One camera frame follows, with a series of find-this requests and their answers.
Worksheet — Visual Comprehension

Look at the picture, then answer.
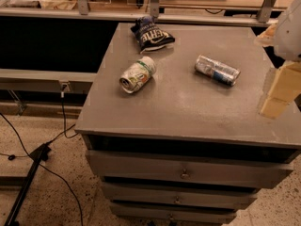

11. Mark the silver blue redbull can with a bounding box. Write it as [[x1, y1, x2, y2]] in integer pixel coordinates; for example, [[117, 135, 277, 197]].
[[195, 55, 241, 87]]

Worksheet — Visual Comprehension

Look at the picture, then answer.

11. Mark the grey metal shelf frame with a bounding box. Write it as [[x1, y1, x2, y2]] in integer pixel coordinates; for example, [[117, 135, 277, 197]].
[[0, 0, 278, 27]]

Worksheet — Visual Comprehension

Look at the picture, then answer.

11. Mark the bottom grey drawer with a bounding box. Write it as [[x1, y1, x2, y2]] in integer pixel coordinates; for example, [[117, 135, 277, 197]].
[[110, 203, 236, 225]]

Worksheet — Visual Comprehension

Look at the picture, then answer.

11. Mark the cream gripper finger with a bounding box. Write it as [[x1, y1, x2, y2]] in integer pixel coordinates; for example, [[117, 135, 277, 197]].
[[254, 24, 277, 47], [261, 61, 301, 119]]

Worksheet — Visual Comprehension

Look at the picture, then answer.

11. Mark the grey drawer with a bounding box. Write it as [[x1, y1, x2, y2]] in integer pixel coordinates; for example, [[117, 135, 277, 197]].
[[110, 203, 236, 225], [101, 182, 257, 210], [86, 150, 293, 188]]

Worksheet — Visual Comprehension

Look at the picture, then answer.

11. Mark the grey drawer cabinet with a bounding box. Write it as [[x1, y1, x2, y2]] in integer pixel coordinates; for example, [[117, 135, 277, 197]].
[[76, 24, 301, 214]]

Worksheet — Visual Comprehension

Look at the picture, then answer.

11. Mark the black floor cable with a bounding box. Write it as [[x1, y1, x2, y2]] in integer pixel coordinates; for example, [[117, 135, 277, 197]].
[[0, 89, 85, 226]]

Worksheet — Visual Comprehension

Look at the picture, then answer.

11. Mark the middle grey drawer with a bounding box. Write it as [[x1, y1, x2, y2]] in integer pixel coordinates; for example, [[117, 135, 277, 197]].
[[101, 182, 257, 210]]

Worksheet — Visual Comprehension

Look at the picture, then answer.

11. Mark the dark blue chip bag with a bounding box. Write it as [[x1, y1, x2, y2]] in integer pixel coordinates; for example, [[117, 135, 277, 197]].
[[131, 16, 175, 53]]

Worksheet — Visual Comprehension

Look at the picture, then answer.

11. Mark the top grey drawer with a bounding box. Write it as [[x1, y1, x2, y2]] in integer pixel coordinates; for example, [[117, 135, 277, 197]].
[[86, 150, 293, 188]]

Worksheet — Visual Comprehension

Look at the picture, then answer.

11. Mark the white green soda can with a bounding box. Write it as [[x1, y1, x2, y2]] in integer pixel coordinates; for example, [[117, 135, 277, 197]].
[[119, 56, 156, 94]]

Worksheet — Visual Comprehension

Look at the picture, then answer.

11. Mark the black stand leg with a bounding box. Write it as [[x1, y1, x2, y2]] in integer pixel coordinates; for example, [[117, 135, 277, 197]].
[[0, 143, 51, 226]]

